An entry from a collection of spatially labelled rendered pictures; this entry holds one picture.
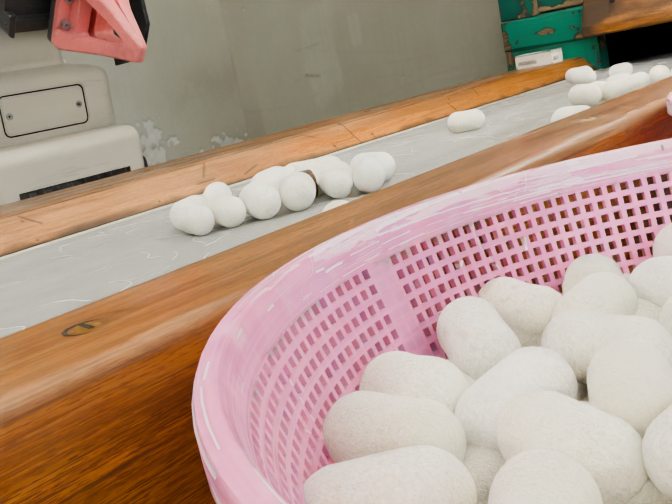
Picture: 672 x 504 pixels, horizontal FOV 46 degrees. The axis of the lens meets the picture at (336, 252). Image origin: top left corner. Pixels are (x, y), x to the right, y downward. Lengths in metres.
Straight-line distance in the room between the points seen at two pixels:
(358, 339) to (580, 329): 0.06
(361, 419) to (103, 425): 0.06
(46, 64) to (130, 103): 1.70
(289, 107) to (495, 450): 2.80
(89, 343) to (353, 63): 2.53
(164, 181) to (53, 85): 0.51
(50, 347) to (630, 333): 0.14
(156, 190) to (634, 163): 0.43
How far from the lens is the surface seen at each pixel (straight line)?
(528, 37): 1.34
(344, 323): 0.20
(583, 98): 0.75
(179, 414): 0.19
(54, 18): 0.64
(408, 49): 2.55
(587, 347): 0.20
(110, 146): 1.12
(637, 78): 0.80
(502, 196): 0.26
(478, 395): 0.17
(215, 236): 0.44
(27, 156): 1.07
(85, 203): 0.61
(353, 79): 2.71
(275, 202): 0.45
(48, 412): 0.17
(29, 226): 0.58
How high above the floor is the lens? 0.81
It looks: 13 degrees down
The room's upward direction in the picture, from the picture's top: 12 degrees counter-clockwise
